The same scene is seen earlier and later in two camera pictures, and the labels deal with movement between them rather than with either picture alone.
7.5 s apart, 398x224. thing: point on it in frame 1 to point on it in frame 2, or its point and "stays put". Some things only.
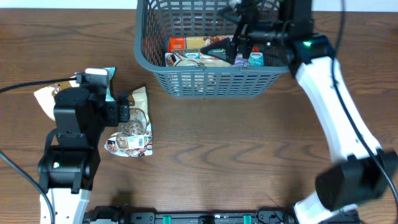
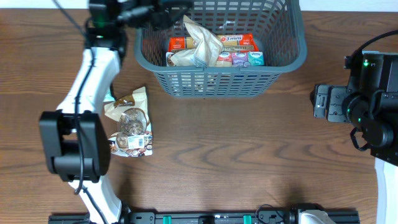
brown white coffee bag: [46, 96] to [208, 51]
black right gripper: [242, 35] to [337, 94]
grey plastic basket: [157, 20] stays put
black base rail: [111, 214] stays put
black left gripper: [111, 109] to [156, 17]
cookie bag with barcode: [135, 137] stays put
